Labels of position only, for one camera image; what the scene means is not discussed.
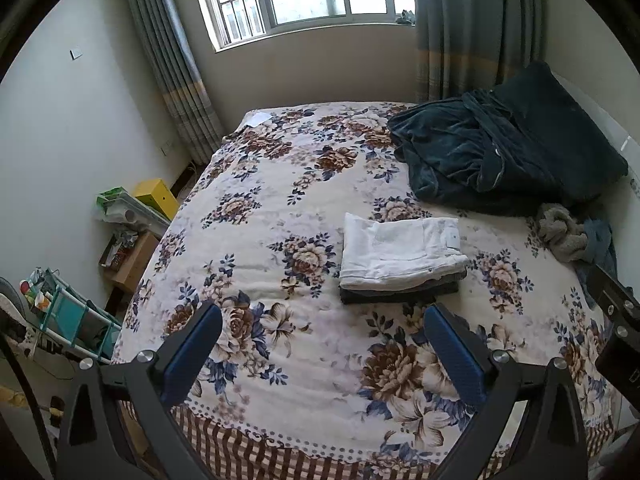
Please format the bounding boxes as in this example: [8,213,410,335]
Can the white pants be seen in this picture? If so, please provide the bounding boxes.
[338,214,469,292]

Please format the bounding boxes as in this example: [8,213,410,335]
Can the teal storage cart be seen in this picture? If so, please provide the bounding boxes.
[18,268,122,363]

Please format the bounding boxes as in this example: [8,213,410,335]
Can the grey knitted cloth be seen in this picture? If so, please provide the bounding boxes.
[536,204,588,263]

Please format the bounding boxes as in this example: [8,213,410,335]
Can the folded black garment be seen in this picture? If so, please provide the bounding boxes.
[338,270,468,304]

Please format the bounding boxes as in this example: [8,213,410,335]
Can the cardboard box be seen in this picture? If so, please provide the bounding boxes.
[99,231,158,294]

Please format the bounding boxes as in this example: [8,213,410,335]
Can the dark teal pillow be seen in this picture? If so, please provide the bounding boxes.
[492,62,628,202]

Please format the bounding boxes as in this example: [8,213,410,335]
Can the green plastic rack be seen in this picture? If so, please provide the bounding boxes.
[96,186,169,238]

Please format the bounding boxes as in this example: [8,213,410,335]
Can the yellow box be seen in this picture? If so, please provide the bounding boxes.
[134,179,179,220]

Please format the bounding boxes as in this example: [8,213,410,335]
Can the dark teal blanket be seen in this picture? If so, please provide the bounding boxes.
[387,90,560,217]

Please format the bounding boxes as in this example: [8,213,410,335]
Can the left grey curtain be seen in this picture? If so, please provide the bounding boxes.
[128,0,224,166]

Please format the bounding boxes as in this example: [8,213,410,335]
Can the black cable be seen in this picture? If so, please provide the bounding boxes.
[0,334,59,480]

